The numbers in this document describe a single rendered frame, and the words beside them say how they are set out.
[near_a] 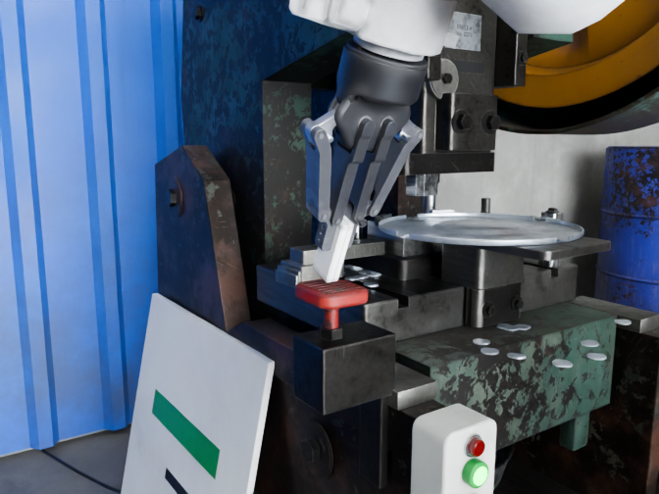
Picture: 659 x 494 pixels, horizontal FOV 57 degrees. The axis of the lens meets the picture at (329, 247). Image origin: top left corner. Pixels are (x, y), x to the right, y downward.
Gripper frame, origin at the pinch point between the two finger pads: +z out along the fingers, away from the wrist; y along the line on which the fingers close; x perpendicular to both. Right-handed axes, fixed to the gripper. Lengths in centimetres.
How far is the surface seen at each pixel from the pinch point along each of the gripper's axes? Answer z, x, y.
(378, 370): 11.1, -8.1, 4.0
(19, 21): 18, 138, -7
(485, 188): 68, 119, 180
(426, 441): 13.7, -16.2, 5.1
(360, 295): 2.9, -4.8, 1.2
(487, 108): -8.9, 16.7, 35.8
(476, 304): 13.3, 0.1, 28.3
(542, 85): -8, 31, 67
